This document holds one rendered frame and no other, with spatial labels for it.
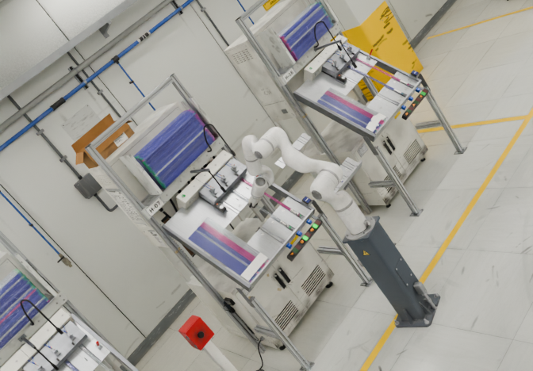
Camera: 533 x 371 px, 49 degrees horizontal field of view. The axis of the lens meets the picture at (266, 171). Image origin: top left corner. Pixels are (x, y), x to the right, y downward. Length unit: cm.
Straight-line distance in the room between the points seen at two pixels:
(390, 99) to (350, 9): 207
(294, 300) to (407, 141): 168
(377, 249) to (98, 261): 268
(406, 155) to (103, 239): 265
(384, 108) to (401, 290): 150
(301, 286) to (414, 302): 94
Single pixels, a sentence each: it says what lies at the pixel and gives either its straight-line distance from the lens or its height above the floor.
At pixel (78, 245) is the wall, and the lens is 519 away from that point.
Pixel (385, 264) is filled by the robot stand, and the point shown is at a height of 48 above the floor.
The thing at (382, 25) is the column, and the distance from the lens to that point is 667.
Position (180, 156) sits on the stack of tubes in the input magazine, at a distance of 386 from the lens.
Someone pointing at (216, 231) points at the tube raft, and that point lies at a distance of 378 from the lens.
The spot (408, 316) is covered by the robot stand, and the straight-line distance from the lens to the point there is 371.
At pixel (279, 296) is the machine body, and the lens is 413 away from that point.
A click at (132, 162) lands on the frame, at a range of 374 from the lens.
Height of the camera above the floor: 239
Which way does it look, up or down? 20 degrees down
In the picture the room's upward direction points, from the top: 36 degrees counter-clockwise
